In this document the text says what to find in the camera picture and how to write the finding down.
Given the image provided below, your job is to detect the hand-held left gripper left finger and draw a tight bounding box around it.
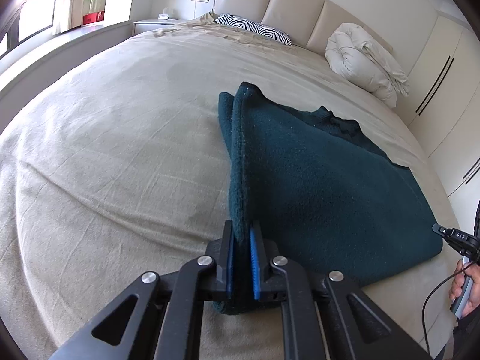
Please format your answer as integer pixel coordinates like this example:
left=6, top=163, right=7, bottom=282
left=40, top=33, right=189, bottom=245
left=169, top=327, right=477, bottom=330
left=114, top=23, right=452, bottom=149
left=49, top=219, right=241, bottom=360

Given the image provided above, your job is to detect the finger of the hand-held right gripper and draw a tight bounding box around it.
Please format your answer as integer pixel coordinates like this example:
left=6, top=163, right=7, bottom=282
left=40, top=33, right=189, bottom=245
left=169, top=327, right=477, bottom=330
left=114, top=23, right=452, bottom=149
left=432, top=224, right=460, bottom=250

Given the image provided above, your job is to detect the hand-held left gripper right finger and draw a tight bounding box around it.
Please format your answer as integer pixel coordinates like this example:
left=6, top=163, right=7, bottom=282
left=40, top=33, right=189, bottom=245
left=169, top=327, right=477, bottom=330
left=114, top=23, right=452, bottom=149
left=249, top=221, right=432, bottom=360

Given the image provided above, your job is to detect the dark green sweater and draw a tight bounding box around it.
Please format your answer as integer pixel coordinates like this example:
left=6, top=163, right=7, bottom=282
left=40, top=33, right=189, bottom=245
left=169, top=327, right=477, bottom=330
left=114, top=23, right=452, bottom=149
left=212, top=82, right=444, bottom=316

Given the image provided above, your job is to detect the person's right hand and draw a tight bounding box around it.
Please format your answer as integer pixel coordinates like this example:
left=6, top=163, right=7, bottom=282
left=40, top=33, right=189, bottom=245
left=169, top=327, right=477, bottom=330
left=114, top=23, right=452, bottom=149
left=449, top=260, right=480, bottom=319

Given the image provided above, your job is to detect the white wardrobe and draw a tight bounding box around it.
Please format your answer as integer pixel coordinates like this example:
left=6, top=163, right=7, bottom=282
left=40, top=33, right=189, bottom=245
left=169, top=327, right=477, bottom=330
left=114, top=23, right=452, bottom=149
left=407, top=7, right=480, bottom=196

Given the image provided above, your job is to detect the bed with beige sheet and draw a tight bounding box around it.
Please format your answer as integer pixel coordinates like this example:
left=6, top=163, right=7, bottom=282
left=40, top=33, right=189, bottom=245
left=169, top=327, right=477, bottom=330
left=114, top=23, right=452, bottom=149
left=0, top=19, right=462, bottom=360

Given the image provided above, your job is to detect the rolled white duvet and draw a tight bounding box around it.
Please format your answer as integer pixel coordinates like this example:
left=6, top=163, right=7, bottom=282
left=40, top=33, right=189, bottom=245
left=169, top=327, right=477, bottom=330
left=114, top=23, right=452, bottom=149
left=325, top=22, right=410, bottom=109

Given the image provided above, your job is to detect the zebra print pillow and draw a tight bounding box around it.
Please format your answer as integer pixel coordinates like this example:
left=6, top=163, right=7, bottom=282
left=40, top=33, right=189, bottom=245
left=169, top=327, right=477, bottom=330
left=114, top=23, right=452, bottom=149
left=214, top=14, right=293, bottom=47

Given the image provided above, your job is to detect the white nightstand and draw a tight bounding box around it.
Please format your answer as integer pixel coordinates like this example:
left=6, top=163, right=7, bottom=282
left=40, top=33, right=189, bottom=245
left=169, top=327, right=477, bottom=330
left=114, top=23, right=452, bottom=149
left=133, top=18, right=186, bottom=36

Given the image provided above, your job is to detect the beige padded headboard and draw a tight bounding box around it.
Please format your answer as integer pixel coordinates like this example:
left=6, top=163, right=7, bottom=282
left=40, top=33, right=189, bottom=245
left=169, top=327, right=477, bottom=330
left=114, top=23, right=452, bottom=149
left=212, top=0, right=394, bottom=51

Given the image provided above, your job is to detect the white window sill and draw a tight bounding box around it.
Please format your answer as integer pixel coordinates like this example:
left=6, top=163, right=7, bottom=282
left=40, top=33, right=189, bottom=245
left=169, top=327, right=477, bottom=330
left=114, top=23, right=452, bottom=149
left=0, top=20, right=134, bottom=94

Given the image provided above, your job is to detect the beige curtain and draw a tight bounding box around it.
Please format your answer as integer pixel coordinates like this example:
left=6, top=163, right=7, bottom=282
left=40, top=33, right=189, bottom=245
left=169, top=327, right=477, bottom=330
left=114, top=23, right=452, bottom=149
left=52, top=0, right=89, bottom=34

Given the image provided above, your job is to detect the dark framed window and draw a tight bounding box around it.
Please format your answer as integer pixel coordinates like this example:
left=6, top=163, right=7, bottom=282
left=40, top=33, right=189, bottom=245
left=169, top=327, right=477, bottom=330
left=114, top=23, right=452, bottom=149
left=0, top=0, right=61, bottom=57

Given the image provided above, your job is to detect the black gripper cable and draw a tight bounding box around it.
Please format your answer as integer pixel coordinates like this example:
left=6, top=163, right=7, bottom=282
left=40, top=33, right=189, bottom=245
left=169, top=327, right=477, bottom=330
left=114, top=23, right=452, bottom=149
left=421, top=262, right=474, bottom=360

